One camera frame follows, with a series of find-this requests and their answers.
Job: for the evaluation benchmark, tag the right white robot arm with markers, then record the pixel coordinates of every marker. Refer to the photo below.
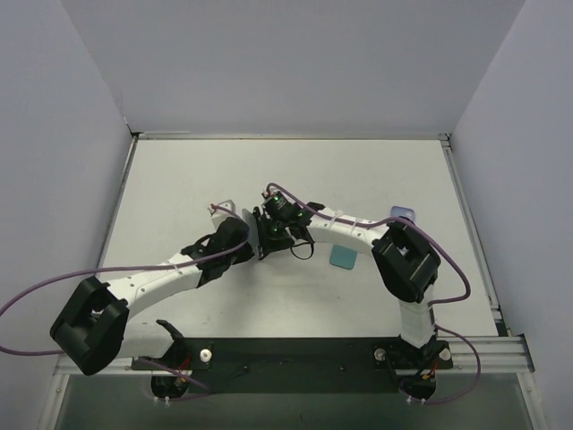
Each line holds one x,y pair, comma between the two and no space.
406,262

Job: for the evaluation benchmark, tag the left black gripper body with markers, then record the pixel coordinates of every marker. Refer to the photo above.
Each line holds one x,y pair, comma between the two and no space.
243,250

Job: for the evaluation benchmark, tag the teal phone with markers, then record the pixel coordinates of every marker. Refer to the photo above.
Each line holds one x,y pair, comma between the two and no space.
343,257

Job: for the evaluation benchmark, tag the black phone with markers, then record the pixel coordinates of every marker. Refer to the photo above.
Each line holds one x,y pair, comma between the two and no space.
253,235

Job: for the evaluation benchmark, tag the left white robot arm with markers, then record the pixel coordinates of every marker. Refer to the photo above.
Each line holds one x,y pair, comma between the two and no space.
91,327

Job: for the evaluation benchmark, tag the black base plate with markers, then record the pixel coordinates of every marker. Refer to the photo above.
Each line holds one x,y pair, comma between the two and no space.
294,366

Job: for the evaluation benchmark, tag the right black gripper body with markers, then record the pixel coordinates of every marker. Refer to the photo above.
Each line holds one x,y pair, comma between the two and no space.
279,207

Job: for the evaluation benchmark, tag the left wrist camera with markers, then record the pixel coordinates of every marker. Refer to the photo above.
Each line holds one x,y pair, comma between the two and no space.
225,208

